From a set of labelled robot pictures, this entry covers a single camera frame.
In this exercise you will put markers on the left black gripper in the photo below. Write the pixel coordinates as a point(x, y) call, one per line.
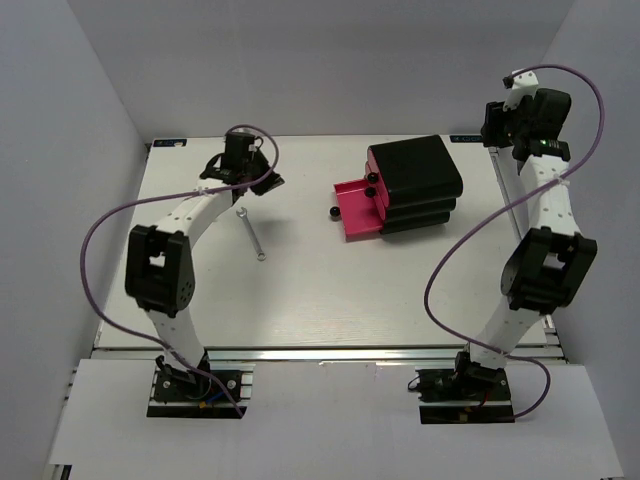
point(272, 181)

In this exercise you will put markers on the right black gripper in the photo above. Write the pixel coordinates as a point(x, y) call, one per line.
point(494, 115)

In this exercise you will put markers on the black drawer cabinet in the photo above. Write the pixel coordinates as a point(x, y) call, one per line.
point(422, 180)

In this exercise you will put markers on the pink bottom drawer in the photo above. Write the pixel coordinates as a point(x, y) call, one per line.
point(357, 209)

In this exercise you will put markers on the pink drawer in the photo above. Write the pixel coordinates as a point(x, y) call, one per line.
point(381, 206)
point(357, 209)
point(375, 176)

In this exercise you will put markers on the pink top drawer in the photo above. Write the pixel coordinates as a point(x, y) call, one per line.
point(375, 176)

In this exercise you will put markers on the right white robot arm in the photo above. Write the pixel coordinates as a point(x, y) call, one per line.
point(553, 257)

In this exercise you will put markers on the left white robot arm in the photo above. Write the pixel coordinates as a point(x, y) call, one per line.
point(160, 273)

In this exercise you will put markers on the blue corner label right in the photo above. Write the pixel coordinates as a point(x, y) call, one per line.
point(466, 139)

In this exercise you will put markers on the blue corner label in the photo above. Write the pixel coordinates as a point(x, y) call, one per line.
point(466, 139)
point(169, 143)

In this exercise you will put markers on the silver combination wrench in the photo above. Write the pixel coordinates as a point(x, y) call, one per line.
point(242, 214)

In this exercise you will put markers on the blue corner label left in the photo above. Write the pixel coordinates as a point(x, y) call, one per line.
point(169, 143)

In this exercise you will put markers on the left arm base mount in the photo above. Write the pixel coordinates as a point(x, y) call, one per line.
point(170, 398)

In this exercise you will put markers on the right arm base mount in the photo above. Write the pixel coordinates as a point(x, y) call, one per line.
point(446, 398)

